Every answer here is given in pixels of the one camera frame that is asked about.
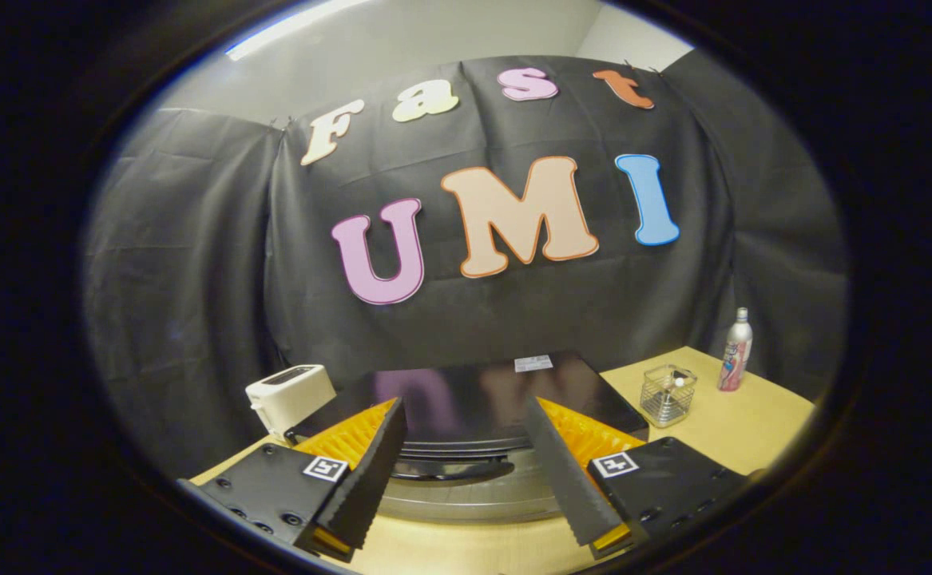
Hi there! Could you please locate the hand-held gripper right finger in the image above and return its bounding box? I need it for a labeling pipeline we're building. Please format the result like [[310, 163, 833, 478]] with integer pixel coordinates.
[[523, 395, 748, 560]]

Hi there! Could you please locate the black toaster oven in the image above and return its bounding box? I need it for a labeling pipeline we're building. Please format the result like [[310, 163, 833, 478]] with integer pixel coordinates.
[[284, 350, 650, 525]]

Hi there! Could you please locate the white pop-up toaster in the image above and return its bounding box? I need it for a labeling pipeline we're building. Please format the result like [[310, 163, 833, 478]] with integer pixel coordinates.
[[245, 364, 337, 438]]

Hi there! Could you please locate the black backdrop cloth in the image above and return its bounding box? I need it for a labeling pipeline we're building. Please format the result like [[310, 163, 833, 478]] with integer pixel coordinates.
[[82, 54, 848, 480]]

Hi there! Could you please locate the clear wire-frame container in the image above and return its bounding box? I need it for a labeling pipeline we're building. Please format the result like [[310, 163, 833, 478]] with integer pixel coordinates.
[[640, 364, 698, 429]]

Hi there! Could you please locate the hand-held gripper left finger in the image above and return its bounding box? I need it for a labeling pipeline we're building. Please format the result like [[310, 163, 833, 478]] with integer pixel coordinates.
[[176, 397, 409, 564]]

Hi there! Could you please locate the silver and pink bottle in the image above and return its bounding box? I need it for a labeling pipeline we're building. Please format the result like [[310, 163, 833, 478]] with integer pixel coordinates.
[[717, 307, 754, 392]]

